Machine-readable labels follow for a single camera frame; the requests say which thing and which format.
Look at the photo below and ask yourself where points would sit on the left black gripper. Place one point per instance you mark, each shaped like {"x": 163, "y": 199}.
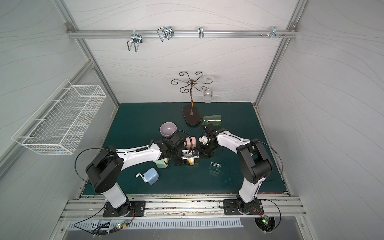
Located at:
{"x": 182, "y": 148}

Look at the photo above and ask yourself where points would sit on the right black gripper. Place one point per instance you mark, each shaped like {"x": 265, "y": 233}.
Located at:
{"x": 207, "y": 145}

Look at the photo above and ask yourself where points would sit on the yellow pencil sharpener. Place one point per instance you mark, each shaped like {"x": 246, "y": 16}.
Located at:
{"x": 192, "y": 162}

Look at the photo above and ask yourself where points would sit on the pink pencil sharpener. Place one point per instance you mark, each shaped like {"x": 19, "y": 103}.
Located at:
{"x": 191, "y": 143}

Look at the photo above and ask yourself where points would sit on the green pencil sharpener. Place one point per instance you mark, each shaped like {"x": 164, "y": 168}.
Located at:
{"x": 162, "y": 164}

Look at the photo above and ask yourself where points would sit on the green clear tray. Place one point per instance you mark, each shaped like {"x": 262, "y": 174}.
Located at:
{"x": 214, "y": 168}

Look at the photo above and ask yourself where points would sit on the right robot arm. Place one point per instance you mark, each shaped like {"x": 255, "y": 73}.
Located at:
{"x": 256, "y": 164}

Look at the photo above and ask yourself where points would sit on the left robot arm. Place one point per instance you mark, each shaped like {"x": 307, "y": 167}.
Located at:
{"x": 105, "y": 169}

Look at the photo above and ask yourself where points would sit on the blue pencil sharpener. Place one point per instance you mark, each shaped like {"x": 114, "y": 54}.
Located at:
{"x": 151, "y": 176}

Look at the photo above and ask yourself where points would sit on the purple bowl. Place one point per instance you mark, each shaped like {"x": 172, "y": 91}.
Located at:
{"x": 167, "y": 129}

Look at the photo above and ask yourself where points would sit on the copper wine glass stand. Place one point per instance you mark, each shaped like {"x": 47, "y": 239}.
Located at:
{"x": 190, "y": 111}

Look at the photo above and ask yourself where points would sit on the clear hanging wine glass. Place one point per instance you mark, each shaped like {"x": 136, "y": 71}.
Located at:
{"x": 208, "y": 93}

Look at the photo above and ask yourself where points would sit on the black round fan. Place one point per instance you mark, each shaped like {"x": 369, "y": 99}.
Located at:
{"x": 265, "y": 224}

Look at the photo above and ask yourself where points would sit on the metal double hook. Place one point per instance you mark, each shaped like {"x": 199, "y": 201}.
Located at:
{"x": 134, "y": 42}

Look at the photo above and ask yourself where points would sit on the white vent grille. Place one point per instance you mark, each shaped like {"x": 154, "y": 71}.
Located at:
{"x": 155, "y": 224}

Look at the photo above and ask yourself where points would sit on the metal clamp hook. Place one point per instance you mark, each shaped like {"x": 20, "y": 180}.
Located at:
{"x": 274, "y": 34}

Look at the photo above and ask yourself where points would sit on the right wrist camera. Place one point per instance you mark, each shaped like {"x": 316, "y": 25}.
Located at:
{"x": 204, "y": 140}

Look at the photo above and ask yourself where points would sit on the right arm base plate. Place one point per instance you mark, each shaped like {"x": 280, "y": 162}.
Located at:
{"x": 231, "y": 207}

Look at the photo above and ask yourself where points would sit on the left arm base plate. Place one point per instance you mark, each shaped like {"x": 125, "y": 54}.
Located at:
{"x": 136, "y": 207}

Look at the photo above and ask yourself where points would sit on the aluminium top rail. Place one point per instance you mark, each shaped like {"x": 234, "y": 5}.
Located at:
{"x": 179, "y": 34}

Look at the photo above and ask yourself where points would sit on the small metal ring hook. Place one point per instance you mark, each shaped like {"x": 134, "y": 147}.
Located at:
{"x": 201, "y": 32}

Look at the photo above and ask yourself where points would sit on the white wire basket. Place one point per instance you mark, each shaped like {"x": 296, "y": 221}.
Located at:
{"x": 59, "y": 124}

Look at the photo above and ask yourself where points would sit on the metal wire hook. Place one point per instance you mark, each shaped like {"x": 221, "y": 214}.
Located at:
{"x": 165, "y": 32}

